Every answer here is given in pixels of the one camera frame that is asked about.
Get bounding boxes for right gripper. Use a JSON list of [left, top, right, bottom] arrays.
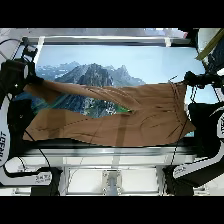
[[184, 70, 202, 89]]

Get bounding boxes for brown pants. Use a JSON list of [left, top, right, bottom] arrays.
[[22, 78, 198, 148]]

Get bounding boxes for black cable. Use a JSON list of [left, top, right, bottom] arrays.
[[23, 128, 54, 174], [169, 83, 190, 166]]

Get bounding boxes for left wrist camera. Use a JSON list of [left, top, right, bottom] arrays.
[[20, 36, 39, 64]]

